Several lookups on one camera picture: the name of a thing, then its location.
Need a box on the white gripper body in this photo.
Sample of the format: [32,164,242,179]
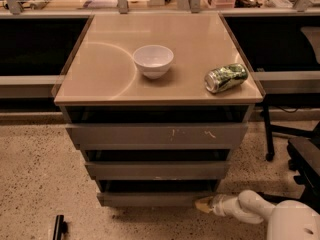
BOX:
[211,194,240,217]

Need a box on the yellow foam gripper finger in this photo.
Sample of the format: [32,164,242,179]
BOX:
[195,196,213,213]

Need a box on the grey bottom drawer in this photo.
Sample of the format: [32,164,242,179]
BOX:
[97,180,220,207]

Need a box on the grey drawer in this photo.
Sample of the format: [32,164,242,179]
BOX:
[66,123,248,150]
[85,161,229,180]
[97,180,220,207]

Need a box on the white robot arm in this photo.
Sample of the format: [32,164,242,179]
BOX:
[195,190,320,240]

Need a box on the grey middle drawer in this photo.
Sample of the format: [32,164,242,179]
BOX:
[85,161,229,180]

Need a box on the grey drawer cabinet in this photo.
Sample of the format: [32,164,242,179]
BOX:
[54,13,263,206]

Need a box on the grey top drawer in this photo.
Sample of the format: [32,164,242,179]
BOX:
[66,123,248,150]

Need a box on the black desk leg with caster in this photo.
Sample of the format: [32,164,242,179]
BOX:
[260,101,319,161]

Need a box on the black office chair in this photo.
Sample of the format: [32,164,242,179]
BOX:
[261,122,320,212]

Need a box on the green crushed soda can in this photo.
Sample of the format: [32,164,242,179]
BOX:
[204,63,248,94]

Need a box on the black object on floor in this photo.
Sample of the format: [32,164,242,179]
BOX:
[52,215,68,240]

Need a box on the white ceramic bowl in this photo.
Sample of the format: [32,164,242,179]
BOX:
[133,45,174,79]

